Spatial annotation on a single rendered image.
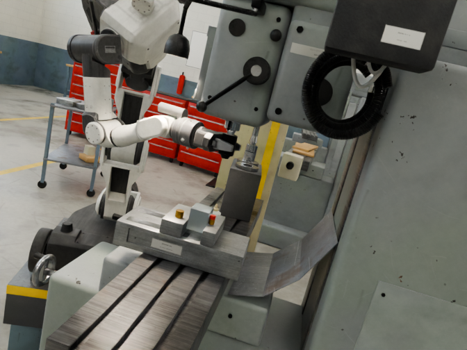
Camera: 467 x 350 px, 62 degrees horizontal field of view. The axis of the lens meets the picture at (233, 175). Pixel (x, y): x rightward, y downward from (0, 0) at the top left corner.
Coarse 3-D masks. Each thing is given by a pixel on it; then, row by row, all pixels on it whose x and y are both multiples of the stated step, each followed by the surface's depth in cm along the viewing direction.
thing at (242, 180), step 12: (240, 168) 146; (252, 168) 146; (228, 180) 145; (240, 180) 145; (252, 180) 144; (228, 192) 146; (240, 192) 146; (252, 192) 145; (228, 204) 147; (240, 204) 147; (252, 204) 146; (228, 216) 148; (240, 216) 148
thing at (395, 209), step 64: (448, 64) 83; (384, 128) 87; (448, 128) 84; (384, 192) 89; (448, 192) 86; (384, 256) 92; (448, 256) 89; (320, 320) 98; (384, 320) 94; (448, 320) 91
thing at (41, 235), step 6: (42, 228) 175; (48, 228) 176; (36, 234) 170; (42, 234) 171; (48, 234) 172; (36, 240) 168; (42, 240) 169; (48, 240) 181; (36, 246) 167; (42, 246) 168; (30, 252) 166; (42, 252) 169; (30, 258) 166; (30, 264) 167; (30, 270) 170
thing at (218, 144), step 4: (216, 140) 116; (220, 140) 115; (212, 144) 116; (216, 144) 116; (220, 144) 115; (224, 144) 115; (228, 144) 114; (216, 148) 116; (220, 148) 115; (224, 148) 115; (228, 148) 114; (232, 148) 114
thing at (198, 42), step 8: (192, 32) 1005; (200, 32) 1001; (192, 40) 1009; (200, 40) 1005; (192, 48) 1012; (200, 48) 1009; (192, 56) 1016; (200, 56) 1012; (192, 64) 1020; (200, 64) 1016
